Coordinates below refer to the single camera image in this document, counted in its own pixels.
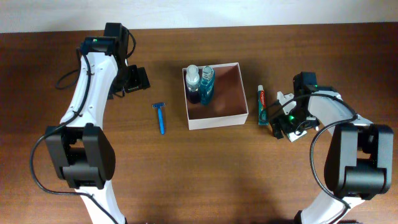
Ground Colgate toothpaste tube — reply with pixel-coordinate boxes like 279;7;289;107
257;85;269;126

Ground blue disposable razor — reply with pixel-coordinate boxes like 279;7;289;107
152;103;165;134

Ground clear purple soap dispenser bottle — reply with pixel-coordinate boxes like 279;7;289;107
185;65;200;104

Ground teal Listerine mouthwash bottle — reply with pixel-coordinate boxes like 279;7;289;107
200;66;215;105

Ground pink cardboard box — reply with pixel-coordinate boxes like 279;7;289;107
185;62;249;130

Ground green white Dettol soap box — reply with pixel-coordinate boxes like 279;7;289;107
287;131;307;142

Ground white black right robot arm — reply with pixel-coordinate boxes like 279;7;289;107
259;72;394;223

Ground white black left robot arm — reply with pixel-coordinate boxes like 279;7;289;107
44;22;150;223

